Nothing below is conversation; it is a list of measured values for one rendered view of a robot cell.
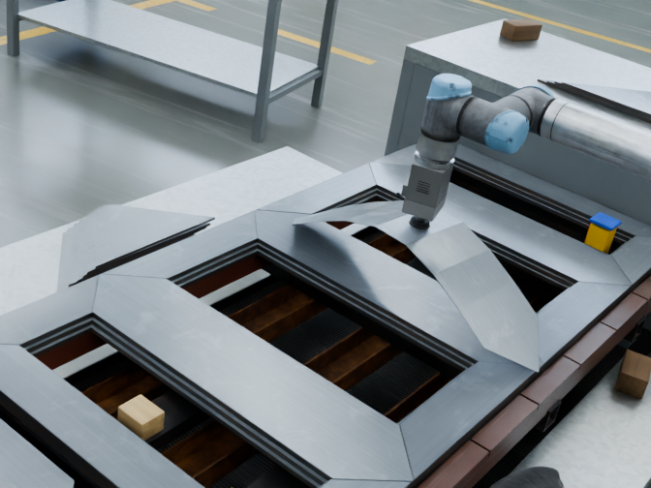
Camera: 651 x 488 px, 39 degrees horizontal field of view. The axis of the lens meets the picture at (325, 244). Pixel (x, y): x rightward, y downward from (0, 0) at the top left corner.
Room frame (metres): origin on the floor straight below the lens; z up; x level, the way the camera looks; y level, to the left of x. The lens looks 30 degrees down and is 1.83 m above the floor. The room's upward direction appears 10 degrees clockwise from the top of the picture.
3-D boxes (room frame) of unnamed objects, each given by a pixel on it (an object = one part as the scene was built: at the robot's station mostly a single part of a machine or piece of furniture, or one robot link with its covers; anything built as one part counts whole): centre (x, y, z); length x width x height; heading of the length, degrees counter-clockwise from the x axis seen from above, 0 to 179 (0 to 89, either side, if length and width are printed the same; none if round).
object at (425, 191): (1.63, -0.17, 1.09); 0.10 x 0.09 x 0.16; 72
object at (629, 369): (1.66, -0.71, 0.71); 0.10 x 0.06 x 0.05; 161
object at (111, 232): (1.75, 0.47, 0.77); 0.45 x 0.20 x 0.04; 146
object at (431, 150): (1.62, -0.18, 1.17); 0.08 x 0.08 x 0.05
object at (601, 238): (2.03, -0.66, 0.78); 0.05 x 0.05 x 0.19; 56
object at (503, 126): (1.58, -0.27, 1.25); 0.11 x 0.11 x 0.08; 57
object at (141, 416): (1.15, 0.25, 0.79); 0.06 x 0.05 x 0.04; 56
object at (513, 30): (2.91, -0.49, 1.08); 0.12 x 0.06 x 0.05; 129
